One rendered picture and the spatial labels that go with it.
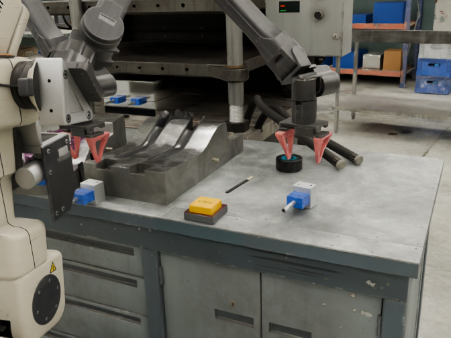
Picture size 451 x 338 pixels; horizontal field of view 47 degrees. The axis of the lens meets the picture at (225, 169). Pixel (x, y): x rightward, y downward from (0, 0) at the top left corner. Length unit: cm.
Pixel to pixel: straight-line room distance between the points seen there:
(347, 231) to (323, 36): 96
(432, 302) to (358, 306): 127
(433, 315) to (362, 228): 124
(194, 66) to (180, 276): 100
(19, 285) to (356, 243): 69
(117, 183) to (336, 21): 101
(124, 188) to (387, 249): 69
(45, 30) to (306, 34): 100
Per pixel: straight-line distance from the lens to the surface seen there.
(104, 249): 155
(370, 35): 470
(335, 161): 160
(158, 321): 154
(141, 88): 229
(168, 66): 221
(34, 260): 113
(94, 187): 140
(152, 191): 137
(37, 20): 140
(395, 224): 127
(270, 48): 125
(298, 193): 130
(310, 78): 123
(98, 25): 101
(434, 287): 263
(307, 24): 201
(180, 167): 140
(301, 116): 123
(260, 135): 212
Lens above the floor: 133
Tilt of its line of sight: 19 degrees down
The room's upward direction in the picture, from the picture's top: 2 degrees counter-clockwise
